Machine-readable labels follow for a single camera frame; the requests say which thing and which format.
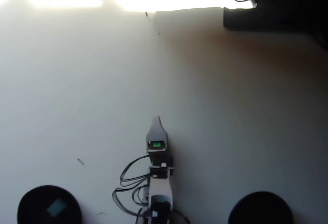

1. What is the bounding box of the white gripper with motor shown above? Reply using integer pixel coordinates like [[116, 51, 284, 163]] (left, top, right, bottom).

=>
[[145, 115, 174, 168]]

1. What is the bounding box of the black box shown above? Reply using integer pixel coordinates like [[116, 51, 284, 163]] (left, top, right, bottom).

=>
[[222, 0, 328, 32]]

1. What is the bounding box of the black round bowl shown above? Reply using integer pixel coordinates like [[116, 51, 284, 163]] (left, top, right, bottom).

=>
[[17, 185, 83, 224], [228, 191, 294, 224]]

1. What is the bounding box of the black base cable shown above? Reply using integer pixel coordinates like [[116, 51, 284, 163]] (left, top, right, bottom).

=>
[[171, 209, 191, 224]]

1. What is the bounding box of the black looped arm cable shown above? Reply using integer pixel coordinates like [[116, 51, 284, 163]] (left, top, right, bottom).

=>
[[111, 187, 151, 222], [119, 156, 152, 188]]

